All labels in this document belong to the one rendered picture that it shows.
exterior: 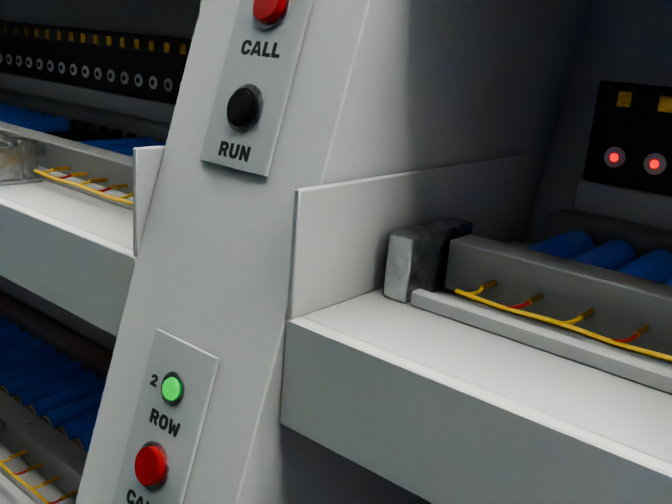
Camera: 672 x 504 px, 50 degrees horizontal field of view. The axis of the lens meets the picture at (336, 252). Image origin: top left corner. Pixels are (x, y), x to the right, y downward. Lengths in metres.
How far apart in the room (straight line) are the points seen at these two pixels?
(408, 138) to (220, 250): 0.09
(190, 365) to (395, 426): 0.10
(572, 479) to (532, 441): 0.01
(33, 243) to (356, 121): 0.21
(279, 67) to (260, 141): 0.03
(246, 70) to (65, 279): 0.16
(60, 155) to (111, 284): 0.15
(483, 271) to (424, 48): 0.10
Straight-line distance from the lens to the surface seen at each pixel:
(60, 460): 0.50
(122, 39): 0.68
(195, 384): 0.31
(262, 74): 0.30
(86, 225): 0.40
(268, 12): 0.30
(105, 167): 0.46
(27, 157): 0.50
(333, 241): 0.28
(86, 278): 0.38
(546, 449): 0.23
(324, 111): 0.28
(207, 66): 0.33
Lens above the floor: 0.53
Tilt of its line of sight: 3 degrees down
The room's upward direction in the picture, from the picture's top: 15 degrees clockwise
